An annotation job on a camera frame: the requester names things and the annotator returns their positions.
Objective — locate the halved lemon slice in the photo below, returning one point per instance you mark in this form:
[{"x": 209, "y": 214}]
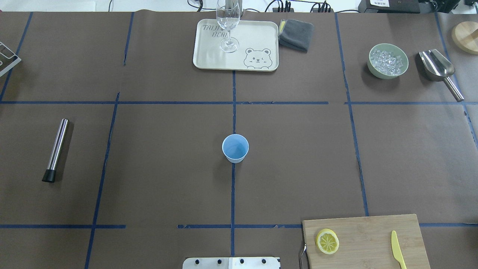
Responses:
[{"x": 327, "y": 241}]

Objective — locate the folded grey cloth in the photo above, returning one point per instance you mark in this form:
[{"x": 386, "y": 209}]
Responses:
[{"x": 295, "y": 34}]

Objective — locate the white wire cup rack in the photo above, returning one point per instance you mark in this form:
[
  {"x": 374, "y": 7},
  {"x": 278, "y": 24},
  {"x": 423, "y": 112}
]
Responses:
[{"x": 8, "y": 59}]

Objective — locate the yellow plastic knife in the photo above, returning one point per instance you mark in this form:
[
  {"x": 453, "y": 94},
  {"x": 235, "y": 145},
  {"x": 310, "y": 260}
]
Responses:
[{"x": 396, "y": 250}]

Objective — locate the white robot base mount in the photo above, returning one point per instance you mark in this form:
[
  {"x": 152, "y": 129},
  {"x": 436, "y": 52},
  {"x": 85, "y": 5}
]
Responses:
[{"x": 231, "y": 263}]

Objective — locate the steel ice scoop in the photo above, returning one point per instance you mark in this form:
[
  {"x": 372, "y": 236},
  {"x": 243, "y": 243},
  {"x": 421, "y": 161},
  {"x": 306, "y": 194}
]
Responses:
[{"x": 439, "y": 68}]

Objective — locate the bamboo cutting board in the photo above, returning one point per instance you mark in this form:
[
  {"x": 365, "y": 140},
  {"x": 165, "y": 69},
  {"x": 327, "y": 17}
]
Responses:
[{"x": 365, "y": 242}]

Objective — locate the steel muddler black tip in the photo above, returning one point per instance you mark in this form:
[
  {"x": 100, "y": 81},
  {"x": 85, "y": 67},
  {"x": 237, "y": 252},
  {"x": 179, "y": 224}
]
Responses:
[{"x": 49, "y": 175}]

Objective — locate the clear wine glass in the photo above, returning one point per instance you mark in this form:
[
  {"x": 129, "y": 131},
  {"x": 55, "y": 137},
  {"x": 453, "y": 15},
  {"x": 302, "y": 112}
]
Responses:
[{"x": 228, "y": 17}]

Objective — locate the green bowl of ice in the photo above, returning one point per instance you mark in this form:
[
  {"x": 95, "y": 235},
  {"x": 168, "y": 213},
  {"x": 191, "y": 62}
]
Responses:
[{"x": 387, "y": 61}]

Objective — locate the light blue plastic cup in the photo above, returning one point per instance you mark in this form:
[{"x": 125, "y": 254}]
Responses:
[{"x": 235, "y": 147}]

